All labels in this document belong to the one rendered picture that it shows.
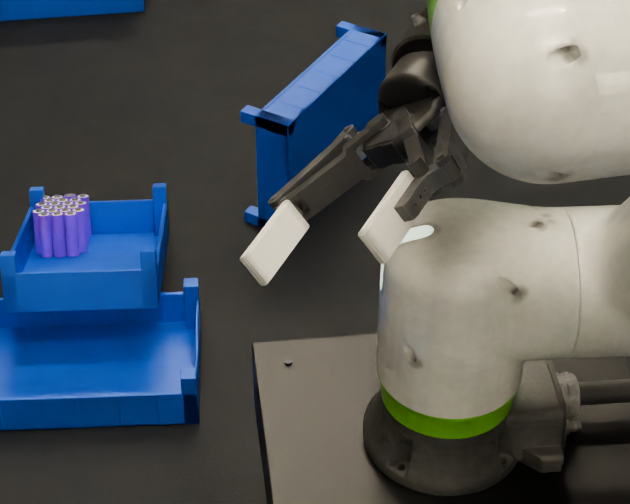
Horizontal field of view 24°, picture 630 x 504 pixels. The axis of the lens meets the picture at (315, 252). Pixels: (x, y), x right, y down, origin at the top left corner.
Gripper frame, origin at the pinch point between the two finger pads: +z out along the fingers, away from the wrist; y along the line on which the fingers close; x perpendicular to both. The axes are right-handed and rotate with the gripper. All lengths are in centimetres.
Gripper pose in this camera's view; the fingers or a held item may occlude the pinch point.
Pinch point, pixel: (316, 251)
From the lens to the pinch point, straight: 109.0
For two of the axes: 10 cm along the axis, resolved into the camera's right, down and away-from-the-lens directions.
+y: -6.5, 1.3, 7.5
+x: -5.8, -7.2, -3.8
